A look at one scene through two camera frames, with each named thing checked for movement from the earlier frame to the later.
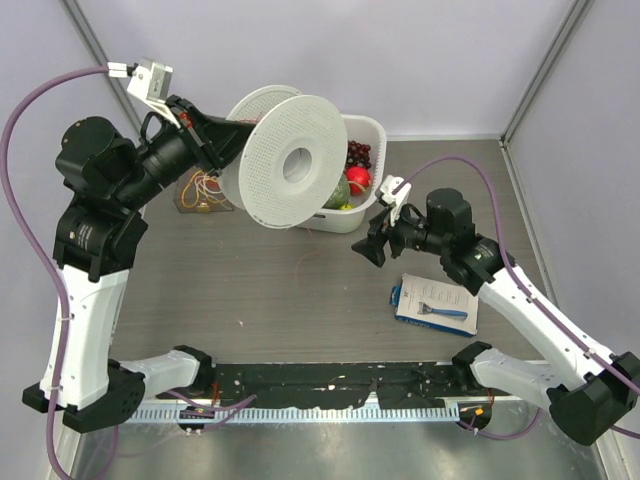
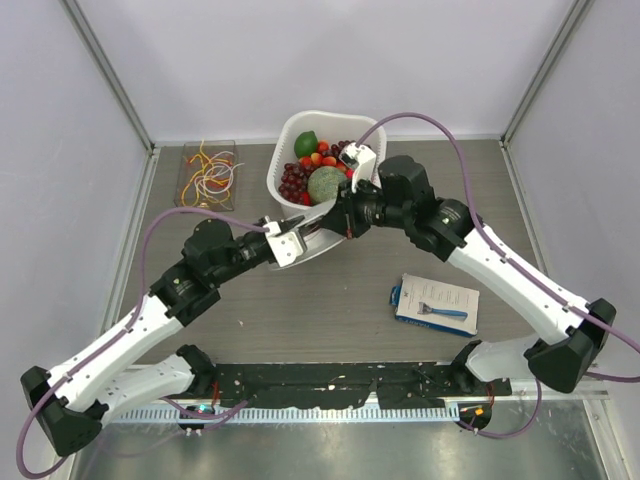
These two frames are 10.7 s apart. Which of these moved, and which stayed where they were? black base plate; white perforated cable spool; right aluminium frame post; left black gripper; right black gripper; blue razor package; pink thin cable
Moved: right black gripper; pink thin cable; left black gripper; white perforated cable spool
Stayed: black base plate; blue razor package; right aluminium frame post
